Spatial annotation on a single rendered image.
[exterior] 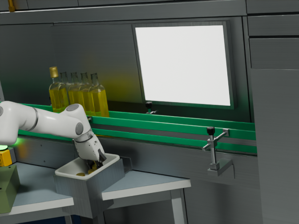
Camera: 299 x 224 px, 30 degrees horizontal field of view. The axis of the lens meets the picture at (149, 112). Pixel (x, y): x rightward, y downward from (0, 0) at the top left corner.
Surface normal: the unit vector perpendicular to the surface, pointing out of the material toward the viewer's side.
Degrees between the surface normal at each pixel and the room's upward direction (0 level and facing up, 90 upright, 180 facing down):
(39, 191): 0
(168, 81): 90
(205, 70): 90
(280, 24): 90
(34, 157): 90
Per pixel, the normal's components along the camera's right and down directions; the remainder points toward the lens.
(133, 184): -0.13, -0.95
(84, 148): -0.46, 0.57
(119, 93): -0.57, 0.32
